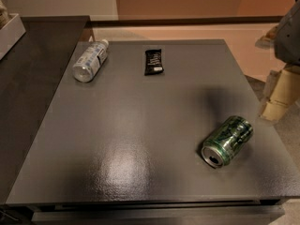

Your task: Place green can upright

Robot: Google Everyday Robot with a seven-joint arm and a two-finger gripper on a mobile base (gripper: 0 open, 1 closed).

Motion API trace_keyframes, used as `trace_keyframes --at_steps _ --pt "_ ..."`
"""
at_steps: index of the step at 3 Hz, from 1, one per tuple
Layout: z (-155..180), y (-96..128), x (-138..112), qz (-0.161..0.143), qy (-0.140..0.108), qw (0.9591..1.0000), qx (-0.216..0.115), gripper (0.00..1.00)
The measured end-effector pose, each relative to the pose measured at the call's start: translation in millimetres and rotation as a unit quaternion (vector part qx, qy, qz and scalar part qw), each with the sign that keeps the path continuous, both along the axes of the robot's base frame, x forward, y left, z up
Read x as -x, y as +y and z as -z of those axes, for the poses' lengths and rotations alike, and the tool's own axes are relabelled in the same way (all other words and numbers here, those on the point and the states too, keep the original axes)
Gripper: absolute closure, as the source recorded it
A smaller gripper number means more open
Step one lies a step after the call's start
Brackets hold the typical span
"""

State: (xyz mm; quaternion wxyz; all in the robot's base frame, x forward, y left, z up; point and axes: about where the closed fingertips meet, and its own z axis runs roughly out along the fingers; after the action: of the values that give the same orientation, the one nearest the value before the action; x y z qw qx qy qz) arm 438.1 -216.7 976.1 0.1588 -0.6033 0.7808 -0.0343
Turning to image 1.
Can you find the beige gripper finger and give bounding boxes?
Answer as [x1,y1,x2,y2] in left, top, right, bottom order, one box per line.
[259,64,300,122]
[255,25,278,48]

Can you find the green soda can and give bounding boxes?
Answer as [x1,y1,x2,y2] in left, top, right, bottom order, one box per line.
[201,115,254,168]

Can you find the black snack packet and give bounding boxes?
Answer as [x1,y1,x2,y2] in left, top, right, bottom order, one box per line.
[144,49,164,76]

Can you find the clear plastic water bottle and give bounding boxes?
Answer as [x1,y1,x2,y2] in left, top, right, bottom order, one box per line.
[72,39,109,83]

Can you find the white box on side table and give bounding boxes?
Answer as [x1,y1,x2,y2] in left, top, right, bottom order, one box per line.
[0,13,26,60]

